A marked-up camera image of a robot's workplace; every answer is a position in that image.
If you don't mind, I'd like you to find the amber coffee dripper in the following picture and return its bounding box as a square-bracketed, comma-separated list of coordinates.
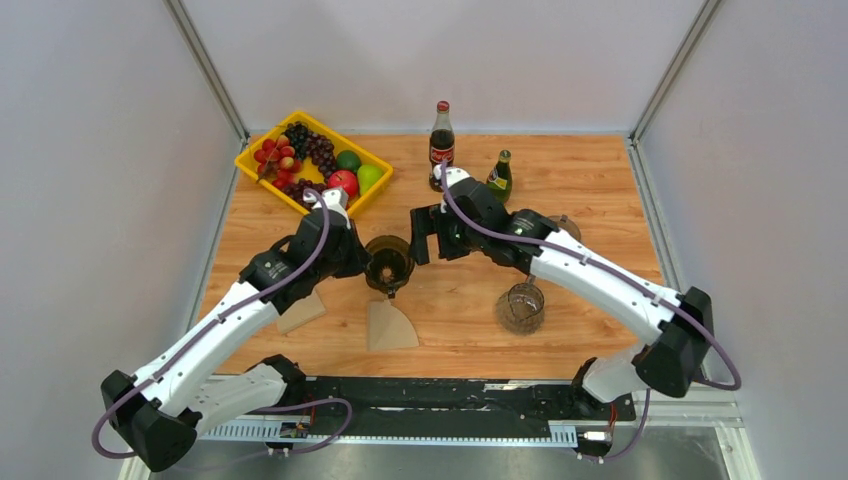
[365, 235, 415, 299]

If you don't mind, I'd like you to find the brown paper coffee filter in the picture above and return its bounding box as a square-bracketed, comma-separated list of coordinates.
[366, 300, 420, 352]

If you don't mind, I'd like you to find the grey coffee dripper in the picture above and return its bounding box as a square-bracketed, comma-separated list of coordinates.
[548, 215, 582, 242]

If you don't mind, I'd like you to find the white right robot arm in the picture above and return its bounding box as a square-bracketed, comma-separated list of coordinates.
[409, 169, 713, 418]

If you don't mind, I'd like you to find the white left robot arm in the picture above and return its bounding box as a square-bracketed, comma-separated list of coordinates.
[90, 213, 370, 472]

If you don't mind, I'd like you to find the green glass bottle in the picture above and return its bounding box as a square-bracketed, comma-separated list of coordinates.
[486, 150, 514, 203]

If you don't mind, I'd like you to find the cola glass bottle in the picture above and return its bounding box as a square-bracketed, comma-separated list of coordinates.
[428, 100, 455, 191]

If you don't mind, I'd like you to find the green pear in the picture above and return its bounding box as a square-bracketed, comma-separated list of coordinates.
[357, 164, 384, 196]

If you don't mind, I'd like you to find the red apple upper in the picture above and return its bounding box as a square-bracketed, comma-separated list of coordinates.
[327, 169, 360, 199]

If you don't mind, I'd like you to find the dark grape bunch lower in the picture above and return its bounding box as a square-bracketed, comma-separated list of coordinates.
[282, 179, 327, 210]

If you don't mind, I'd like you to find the dark grape bunch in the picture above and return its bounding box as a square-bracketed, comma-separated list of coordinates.
[282, 179, 327, 210]
[284, 122, 337, 180]

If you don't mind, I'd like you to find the yellow plastic fruit tray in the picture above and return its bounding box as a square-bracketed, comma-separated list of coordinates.
[235, 111, 394, 217]

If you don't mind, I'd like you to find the glass carafe right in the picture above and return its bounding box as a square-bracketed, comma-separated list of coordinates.
[495, 275, 545, 336]

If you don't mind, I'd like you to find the green lime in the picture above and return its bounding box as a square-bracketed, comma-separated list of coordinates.
[336, 150, 362, 173]

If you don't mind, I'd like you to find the dark grape bunch upper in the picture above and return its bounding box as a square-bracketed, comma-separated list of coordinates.
[284, 122, 337, 180]

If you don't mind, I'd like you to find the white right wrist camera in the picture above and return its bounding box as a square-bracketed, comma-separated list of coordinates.
[432, 165, 476, 199]

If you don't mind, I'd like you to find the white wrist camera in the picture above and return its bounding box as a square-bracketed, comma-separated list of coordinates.
[432, 165, 476, 199]
[303, 187, 351, 229]

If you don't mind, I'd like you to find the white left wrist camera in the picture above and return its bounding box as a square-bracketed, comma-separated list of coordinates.
[303, 187, 351, 229]

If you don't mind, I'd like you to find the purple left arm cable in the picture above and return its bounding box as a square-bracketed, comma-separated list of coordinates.
[91, 188, 354, 462]

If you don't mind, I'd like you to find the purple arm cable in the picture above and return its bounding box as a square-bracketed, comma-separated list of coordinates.
[91, 188, 354, 462]
[438, 162, 743, 464]

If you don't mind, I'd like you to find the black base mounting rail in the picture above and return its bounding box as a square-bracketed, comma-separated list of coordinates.
[279, 376, 636, 439]

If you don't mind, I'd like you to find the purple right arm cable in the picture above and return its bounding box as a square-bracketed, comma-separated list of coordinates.
[438, 162, 743, 464]

